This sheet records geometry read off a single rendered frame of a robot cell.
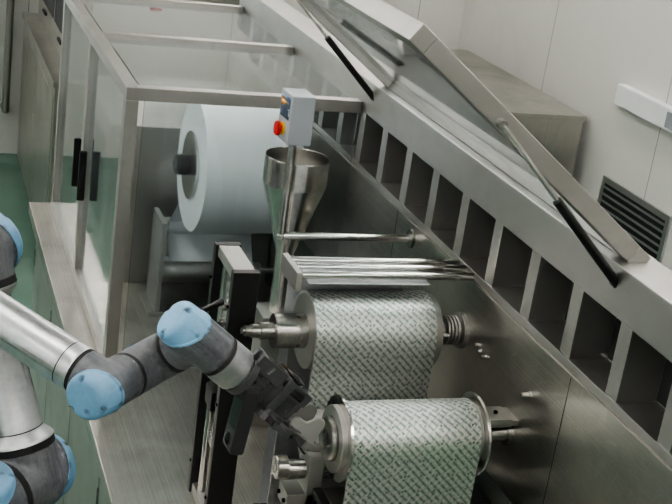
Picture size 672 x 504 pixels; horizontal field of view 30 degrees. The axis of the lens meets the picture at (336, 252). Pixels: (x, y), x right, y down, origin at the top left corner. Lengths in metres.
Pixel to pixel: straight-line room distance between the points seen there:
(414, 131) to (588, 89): 4.00
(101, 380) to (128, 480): 0.76
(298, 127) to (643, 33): 3.95
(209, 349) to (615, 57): 4.69
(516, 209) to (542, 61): 4.86
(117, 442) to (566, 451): 1.08
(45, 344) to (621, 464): 0.89
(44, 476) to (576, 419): 0.91
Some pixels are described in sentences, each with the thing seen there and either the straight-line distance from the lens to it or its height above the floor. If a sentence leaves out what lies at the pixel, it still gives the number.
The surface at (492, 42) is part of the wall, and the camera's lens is 7.66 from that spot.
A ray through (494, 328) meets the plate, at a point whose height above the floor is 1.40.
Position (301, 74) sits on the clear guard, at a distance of 3.23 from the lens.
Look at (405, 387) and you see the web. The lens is 2.35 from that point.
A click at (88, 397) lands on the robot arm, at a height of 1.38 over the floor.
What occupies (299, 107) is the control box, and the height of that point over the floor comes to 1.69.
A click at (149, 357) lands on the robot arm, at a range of 1.99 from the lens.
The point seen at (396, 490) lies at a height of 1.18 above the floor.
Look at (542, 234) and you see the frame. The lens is 2.16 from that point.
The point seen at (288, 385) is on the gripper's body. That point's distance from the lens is 2.03.
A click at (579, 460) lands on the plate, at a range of 2.06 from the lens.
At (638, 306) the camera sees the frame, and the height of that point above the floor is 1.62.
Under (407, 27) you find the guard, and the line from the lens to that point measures 1.73.
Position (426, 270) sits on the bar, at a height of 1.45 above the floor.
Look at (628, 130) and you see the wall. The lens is 6.29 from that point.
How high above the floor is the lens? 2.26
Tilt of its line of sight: 20 degrees down
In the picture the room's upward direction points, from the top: 8 degrees clockwise
